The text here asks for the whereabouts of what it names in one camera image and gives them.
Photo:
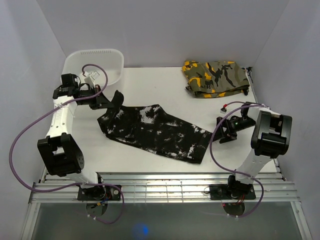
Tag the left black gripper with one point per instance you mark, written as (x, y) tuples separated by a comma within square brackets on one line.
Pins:
[(101, 102)]

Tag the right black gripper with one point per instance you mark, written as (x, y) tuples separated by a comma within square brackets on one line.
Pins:
[(227, 135)]

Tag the black white tie-dye trousers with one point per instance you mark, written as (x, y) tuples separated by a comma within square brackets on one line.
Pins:
[(151, 129)]

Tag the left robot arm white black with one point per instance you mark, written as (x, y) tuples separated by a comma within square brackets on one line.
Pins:
[(59, 151)]

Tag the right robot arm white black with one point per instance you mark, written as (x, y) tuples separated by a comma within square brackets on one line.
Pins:
[(270, 138)]

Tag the folded camouflage trousers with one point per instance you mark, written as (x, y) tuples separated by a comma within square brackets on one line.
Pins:
[(215, 79)]

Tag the white plastic basin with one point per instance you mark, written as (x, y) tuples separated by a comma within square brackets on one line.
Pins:
[(110, 61)]

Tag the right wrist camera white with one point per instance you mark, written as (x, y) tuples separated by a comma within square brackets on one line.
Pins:
[(223, 110)]

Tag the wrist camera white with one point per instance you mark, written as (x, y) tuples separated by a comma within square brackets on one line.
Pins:
[(91, 77), (223, 110)]

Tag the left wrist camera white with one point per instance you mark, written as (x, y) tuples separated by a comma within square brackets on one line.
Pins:
[(91, 77)]

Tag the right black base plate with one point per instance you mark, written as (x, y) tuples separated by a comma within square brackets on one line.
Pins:
[(224, 192)]

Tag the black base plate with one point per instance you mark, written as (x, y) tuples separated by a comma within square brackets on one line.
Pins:
[(224, 192), (112, 193)]

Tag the aluminium frame rail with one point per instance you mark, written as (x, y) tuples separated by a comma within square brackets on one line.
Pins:
[(139, 188)]

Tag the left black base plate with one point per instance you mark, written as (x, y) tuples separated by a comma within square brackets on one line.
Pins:
[(112, 193)]

